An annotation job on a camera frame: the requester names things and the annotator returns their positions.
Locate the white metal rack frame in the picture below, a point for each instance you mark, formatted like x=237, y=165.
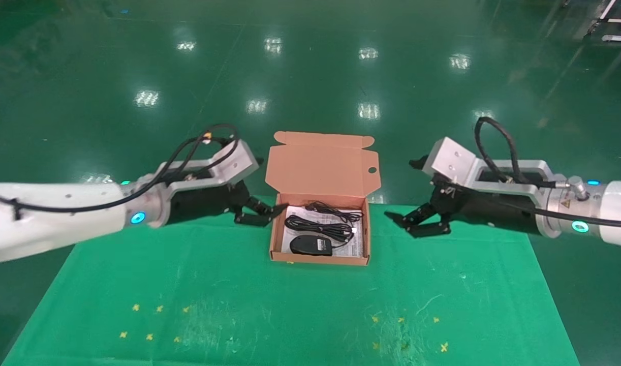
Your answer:
x=620, y=38

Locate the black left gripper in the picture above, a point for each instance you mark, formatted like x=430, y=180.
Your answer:
x=204, y=203

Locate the white printed instruction sheet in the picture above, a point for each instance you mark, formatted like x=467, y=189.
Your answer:
x=296, y=210

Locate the open orange cardboard box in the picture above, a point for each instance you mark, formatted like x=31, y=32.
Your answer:
x=320, y=173

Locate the green table mat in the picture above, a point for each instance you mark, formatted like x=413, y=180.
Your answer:
x=290, y=305

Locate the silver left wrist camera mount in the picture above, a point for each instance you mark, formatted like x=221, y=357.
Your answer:
x=234, y=162

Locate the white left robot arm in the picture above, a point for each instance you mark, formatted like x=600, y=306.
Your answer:
x=61, y=213

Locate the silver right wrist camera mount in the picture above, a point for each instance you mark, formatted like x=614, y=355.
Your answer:
x=453, y=162

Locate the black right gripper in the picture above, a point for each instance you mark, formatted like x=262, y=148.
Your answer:
x=483, y=211

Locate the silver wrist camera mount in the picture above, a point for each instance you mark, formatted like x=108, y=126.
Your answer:
x=453, y=162
x=234, y=162

